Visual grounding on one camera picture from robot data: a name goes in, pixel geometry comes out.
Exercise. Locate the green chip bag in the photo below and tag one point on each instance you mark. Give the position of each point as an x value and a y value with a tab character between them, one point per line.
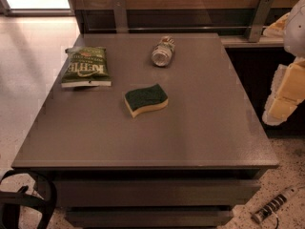
87	67

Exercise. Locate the grey drawer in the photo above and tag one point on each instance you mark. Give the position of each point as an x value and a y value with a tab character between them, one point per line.
150	217
136	193

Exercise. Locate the metal bracket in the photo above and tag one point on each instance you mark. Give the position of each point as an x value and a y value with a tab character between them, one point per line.
120	16
253	32

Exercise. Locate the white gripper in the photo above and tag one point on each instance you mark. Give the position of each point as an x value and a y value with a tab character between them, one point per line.
295	32

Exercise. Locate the left metal bracket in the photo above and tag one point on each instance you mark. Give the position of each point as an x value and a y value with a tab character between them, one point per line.
120	16

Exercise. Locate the right metal bracket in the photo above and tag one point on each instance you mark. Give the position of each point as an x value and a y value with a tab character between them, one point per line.
253	32

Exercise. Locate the lower grey drawer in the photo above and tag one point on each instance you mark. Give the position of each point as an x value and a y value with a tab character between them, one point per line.
150	217

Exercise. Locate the horizontal metal rail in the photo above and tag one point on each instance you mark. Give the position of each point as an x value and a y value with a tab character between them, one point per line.
237	30

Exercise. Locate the upper grey drawer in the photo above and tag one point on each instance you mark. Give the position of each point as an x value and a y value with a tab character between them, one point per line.
136	193

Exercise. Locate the green yellow sponge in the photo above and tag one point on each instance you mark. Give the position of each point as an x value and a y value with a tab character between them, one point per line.
144	100

